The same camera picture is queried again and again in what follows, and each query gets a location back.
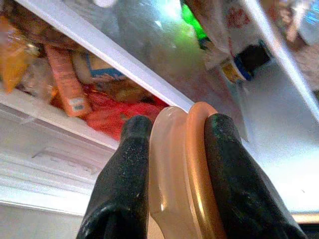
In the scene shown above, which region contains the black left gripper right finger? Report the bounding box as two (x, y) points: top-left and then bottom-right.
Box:
(203, 113), (308, 239)

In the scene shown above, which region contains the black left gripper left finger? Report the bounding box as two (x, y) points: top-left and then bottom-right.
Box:
(76, 115), (153, 239)

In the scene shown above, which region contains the orange lidded food container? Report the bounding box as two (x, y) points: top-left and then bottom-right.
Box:
(149, 101), (228, 239)

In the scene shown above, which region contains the white fridge drawer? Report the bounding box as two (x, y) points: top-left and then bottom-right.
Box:
(0, 89), (120, 217)

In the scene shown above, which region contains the white fridge shelf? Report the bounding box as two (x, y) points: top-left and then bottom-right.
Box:
(14, 0), (195, 112)

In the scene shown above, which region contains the red food bag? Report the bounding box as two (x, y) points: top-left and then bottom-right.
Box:
(83, 86), (167, 142)

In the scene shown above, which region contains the orange food box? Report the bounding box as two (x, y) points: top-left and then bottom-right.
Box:
(44, 44), (92, 118)

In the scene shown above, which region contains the blue and white food box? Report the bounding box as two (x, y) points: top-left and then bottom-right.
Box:
(72, 51), (128, 84)

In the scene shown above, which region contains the white printed plastic bag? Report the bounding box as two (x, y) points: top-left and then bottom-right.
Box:
(185, 0), (274, 84)

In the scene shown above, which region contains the green bottle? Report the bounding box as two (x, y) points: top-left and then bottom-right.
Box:
(181, 3), (212, 50)

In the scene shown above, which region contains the yellow snack bag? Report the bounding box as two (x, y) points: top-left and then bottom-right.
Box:
(0, 16), (33, 93)

